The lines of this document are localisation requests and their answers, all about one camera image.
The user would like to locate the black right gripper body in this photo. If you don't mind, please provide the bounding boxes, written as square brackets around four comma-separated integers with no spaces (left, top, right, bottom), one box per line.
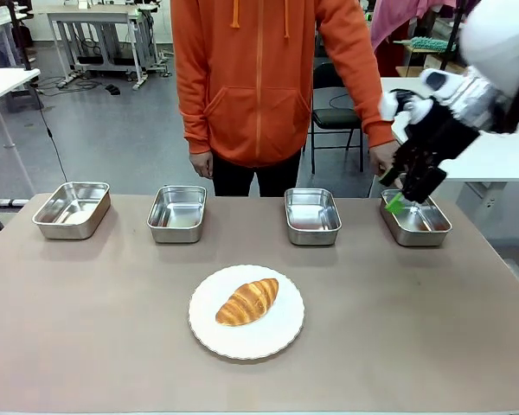
[391,97,482,173]

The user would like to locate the person's left forearm orange sleeve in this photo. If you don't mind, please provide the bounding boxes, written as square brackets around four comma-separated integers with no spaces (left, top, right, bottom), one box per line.
[348,60,397,150]

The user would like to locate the person's right forearm orange sleeve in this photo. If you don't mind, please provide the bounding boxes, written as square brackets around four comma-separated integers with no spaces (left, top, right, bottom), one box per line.
[182,86,215,155]

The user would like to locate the rectangular stainless steel container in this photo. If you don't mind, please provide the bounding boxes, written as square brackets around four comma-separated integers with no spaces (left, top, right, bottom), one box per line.
[284,187,343,246]
[379,188,453,247]
[146,185,208,244]
[31,181,112,240]

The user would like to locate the golden brown croissant bread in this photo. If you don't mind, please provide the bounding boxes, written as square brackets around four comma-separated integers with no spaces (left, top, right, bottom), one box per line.
[215,278,280,327]

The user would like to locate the person's left hand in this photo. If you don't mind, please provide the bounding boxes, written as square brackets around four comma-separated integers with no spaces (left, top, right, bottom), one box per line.
[368,141,403,190]

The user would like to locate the person's right hand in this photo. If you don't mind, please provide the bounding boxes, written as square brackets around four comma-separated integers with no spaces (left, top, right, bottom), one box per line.
[189,150,215,179]

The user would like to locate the large white side table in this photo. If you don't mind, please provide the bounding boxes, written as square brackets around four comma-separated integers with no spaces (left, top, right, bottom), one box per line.
[379,77,519,204]

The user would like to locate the wooden shelf unit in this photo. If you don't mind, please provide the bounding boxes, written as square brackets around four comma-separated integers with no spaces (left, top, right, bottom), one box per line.
[395,42,466,80]

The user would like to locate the black folding chair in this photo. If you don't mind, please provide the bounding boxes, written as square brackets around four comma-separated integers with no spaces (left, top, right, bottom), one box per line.
[311,62,367,175]

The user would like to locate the teal microfibre duster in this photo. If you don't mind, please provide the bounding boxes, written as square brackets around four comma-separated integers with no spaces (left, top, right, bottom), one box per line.
[393,35,454,54]

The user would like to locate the pink hanging cloth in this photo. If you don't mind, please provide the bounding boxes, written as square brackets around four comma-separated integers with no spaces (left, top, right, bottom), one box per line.
[369,0,458,53]

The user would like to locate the black trousers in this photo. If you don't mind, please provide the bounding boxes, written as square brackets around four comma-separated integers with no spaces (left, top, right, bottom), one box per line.
[211,149,303,198]

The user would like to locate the person in orange hoodie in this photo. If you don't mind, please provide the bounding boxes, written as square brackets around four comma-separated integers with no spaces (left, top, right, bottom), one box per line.
[170,0,397,168]

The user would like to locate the white scalloped plate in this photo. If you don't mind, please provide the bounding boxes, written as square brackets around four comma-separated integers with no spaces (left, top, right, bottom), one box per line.
[187,264,306,361]

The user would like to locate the grey background workbench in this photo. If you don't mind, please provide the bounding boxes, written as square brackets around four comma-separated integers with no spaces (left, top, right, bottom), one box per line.
[46,3,161,91]

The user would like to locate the small white side table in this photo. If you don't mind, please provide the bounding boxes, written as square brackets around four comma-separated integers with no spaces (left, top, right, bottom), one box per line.
[0,67,42,195]

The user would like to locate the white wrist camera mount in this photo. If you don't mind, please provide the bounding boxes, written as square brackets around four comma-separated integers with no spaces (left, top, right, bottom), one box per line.
[379,88,434,127]

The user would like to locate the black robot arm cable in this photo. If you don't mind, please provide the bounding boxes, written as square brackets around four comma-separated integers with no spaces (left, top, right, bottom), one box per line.
[501,64,519,135]

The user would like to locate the black camera stand pole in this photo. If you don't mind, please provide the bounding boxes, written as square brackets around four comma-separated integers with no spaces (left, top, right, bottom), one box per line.
[439,0,466,73]
[6,0,33,72]

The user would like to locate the black floor cable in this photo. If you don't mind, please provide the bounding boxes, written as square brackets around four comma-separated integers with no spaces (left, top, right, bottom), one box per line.
[33,84,69,182]

